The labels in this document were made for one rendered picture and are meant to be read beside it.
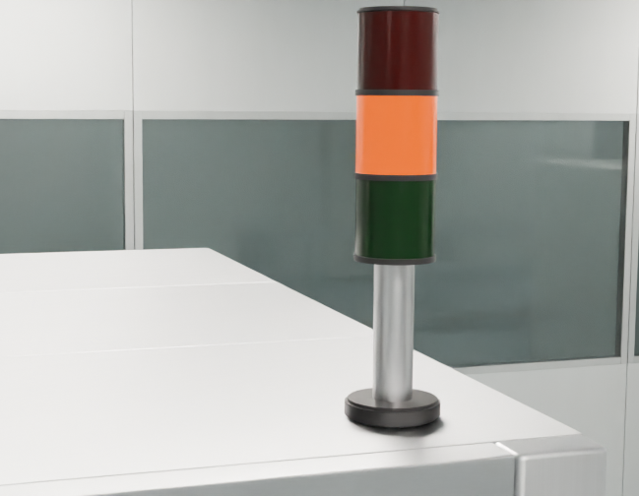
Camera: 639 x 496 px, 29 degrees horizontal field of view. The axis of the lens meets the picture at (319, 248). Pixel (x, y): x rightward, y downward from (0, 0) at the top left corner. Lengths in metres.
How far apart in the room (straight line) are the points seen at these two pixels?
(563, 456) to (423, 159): 0.19
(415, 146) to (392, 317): 0.11
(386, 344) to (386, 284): 0.04
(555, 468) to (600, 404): 5.56
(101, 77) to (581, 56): 2.26
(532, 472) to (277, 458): 0.14
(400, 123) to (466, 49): 5.02
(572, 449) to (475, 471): 0.06
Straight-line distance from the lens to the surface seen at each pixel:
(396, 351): 0.76
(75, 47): 5.25
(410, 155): 0.73
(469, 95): 5.75
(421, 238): 0.74
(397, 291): 0.75
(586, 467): 0.73
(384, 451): 0.70
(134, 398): 0.83
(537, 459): 0.71
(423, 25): 0.74
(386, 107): 0.73
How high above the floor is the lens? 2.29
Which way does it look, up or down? 7 degrees down
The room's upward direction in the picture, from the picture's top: straight up
